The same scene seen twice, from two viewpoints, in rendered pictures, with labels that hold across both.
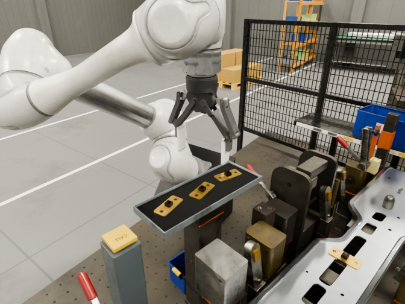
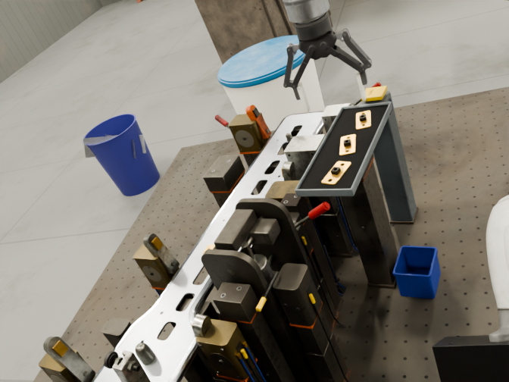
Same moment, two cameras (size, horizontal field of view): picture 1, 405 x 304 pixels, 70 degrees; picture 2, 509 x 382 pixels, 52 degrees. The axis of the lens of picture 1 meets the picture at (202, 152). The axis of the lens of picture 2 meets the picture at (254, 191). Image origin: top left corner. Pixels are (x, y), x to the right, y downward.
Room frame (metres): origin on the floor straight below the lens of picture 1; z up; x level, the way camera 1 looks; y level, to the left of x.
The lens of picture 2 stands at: (1.72, -0.41, 1.82)
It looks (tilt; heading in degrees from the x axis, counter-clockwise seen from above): 32 degrees down; 171
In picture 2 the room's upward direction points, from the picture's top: 24 degrees counter-clockwise
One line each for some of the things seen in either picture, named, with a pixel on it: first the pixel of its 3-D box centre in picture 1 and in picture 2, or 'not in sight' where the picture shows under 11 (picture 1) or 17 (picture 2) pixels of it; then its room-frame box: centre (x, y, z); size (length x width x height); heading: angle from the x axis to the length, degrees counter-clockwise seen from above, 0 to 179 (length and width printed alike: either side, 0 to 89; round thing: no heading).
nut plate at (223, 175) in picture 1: (228, 174); (335, 171); (0.77, -0.08, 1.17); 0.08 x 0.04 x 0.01; 122
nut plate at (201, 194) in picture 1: (202, 189); (347, 143); (0.69, 0.00, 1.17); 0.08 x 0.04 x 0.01; 147
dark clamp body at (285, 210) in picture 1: (269, 251); (307, 277); (0.73, -0.23, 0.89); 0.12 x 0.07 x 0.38; 43
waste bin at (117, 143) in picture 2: not in sight; (121, 156); (-2.07, -0.67, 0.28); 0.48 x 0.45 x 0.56; 116
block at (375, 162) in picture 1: (364, 195); not in sight; (1.06, -0.71, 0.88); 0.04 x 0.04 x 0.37; 43
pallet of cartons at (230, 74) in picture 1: (235, 67); not in sight; (6.88, -0.76, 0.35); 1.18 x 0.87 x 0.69; 145
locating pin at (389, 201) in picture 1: (388, 202); (145, 353); (0.82, -0.65, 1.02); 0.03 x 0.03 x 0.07
